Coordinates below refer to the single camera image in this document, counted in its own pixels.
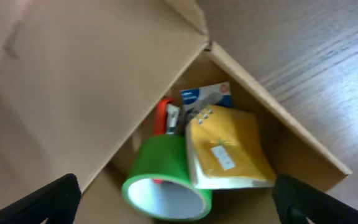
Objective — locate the orange black stapler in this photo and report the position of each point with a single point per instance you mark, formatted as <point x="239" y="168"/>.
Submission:
<point x="166" y="117"/>

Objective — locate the yellow sticky note pad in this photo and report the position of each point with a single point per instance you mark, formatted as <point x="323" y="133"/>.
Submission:
<point x="224" y="151"/>

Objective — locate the brown cardboard box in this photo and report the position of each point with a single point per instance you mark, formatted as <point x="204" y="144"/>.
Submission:
<point x="79" y="86"/>

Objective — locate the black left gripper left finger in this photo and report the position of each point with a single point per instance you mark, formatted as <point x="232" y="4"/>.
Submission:
<point x="56" y="202"/>

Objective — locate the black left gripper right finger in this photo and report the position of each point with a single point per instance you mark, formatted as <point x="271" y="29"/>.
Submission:
<point x="298" y="202"/>

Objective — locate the green tape roll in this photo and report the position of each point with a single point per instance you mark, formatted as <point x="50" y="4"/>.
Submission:
<point x="158" y="183"/>

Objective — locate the blue white staples box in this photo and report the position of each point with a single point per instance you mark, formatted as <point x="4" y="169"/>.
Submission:
<point x="217" y="94"/>

